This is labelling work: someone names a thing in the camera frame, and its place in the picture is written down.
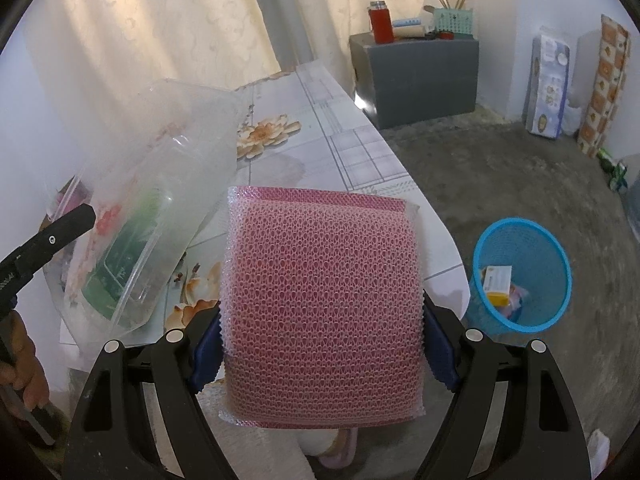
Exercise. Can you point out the clear plastic container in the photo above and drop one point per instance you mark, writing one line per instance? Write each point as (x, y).
(165, 160)

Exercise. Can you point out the grey cabinet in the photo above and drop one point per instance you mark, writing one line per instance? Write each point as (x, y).
(415, 80)

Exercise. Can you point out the green plastic bottle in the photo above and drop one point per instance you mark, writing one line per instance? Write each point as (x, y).
(125, 260)

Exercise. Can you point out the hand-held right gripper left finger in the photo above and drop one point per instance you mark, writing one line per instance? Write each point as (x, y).
(205, 355)

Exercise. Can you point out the teal utensil basket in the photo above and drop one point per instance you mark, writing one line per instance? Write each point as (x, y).
(452, 22)

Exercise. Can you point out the blue white tube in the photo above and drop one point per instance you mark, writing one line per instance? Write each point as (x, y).
(407, 23)

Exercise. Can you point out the person's left hand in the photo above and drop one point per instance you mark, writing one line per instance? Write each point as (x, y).
(25, 360)

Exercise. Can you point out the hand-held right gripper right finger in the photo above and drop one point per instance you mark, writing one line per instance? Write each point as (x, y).
(442, 350)

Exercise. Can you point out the white cardboard box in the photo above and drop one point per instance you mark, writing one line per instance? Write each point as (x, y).
(599, 455)

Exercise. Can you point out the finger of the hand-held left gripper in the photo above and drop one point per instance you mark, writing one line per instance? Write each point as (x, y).
(55, 235)

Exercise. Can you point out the bundle of wooden chopsticks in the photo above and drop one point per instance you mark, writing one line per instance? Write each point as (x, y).
(442, 1)

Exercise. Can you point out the green crumpled packet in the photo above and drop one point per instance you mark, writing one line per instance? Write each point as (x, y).
(614, 167)

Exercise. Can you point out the pale pink wrapper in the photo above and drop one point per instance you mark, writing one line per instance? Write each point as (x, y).
(517, 302)

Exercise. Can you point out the pink snack wrapper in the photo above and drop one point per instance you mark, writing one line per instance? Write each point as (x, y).
(70, 200)

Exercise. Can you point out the pink bubble wrap sheet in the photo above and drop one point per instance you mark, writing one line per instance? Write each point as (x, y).
(325, 310)

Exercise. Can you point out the blue mesh basket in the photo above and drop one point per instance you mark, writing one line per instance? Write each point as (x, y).
(545, 270)

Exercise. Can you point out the large blue water jug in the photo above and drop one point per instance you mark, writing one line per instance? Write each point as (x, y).
(634, 210)

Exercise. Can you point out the wooden rolling pin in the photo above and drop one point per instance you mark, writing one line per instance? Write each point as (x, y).
(410, 34)

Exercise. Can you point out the tall white printed box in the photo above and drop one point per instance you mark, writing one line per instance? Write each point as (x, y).
(547, 85)

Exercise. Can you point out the red thermos flask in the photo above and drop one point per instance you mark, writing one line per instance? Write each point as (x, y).
(381, 25)

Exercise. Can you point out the orange patterned paper roll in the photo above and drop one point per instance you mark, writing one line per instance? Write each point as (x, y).
(605, 85)

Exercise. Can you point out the floral plaid tablecloth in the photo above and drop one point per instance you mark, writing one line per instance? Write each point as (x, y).
(360, 150)

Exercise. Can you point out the small red lid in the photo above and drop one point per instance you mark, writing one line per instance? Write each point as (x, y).
(445, 36)

